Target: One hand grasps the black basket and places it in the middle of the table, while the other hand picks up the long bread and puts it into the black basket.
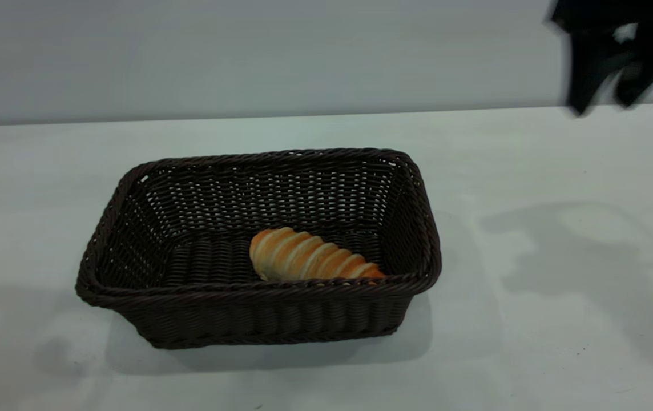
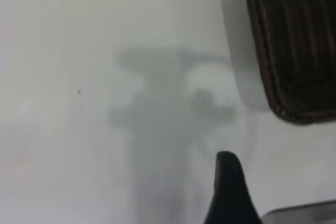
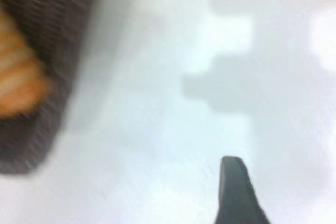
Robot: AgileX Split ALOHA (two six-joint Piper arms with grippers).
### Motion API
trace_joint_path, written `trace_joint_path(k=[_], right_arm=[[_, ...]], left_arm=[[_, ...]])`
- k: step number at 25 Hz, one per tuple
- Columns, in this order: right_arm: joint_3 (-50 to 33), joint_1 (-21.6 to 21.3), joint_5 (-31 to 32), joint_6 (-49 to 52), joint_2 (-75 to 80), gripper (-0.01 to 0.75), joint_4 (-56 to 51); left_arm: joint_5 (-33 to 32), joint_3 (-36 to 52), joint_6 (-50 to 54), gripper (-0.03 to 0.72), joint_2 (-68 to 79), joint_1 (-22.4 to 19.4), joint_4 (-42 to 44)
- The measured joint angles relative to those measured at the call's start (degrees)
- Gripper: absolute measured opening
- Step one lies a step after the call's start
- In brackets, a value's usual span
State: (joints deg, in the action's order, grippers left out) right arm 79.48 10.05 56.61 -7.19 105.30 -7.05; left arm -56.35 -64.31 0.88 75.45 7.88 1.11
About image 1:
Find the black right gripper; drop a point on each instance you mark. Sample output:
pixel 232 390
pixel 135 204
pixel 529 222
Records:
pixel 617 14

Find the ridged orange bread roll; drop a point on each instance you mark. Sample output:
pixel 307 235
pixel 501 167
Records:
pixel 309 260

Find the dark brown wicker basket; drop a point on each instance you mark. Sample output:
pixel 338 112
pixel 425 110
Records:
pixel 201 274

